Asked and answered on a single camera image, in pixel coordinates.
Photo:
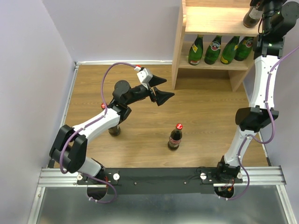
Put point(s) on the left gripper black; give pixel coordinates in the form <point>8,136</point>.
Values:
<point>161,97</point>

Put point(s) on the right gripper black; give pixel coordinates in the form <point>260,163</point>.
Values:
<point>253,2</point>

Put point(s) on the cola bottle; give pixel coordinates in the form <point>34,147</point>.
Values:
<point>253,16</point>
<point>175,137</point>
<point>115,130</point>

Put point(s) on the green bottle red-blue label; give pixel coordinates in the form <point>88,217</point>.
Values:
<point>244,48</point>

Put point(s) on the green bottle yellow label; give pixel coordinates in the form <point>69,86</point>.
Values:
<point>229,51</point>

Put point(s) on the green bottle red-white label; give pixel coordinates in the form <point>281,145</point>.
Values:
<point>213,50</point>

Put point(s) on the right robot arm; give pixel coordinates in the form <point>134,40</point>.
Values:
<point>277,19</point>

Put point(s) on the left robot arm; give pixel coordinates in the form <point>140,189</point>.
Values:
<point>70,145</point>

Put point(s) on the wooden two-tier shelf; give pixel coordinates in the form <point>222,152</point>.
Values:
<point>207,17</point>

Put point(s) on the cola bottle front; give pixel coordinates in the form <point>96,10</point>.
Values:
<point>175,137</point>

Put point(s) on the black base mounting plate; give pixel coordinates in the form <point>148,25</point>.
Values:
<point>133,181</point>

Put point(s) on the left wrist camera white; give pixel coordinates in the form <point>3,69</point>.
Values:
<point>144,77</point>

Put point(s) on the aluminium frame rail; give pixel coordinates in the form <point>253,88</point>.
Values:
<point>205,104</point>

